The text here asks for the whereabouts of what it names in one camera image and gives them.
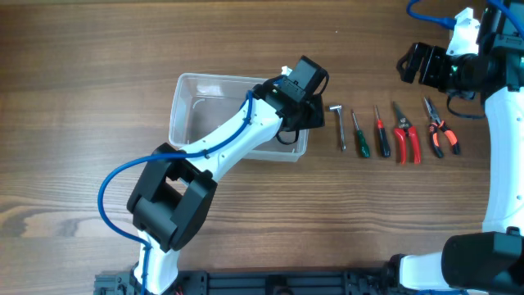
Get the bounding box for clear plastic container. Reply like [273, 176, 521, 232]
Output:
[169, 73, 309, 162]

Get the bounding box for red handled snips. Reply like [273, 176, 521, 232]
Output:
[392, 102, 422, 165]

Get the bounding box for orange black long-nose pliers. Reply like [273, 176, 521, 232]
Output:
[423, 97, 461, 158]

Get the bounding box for silver L-shaped socket wrench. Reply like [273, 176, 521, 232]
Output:
[328, 104, 346, 152]

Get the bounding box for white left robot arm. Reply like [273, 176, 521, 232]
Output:
[127, 71, 329, 294]

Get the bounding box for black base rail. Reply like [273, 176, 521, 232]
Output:
[93, 268, 470, 295]

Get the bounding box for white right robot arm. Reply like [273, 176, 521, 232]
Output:
[388, 1, 523, 294]

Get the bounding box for green handled screwdriver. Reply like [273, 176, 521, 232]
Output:
[351, 110, 370, 158]

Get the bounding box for black red handled screwdriver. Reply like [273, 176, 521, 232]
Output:
[374, 105, 391, 158]

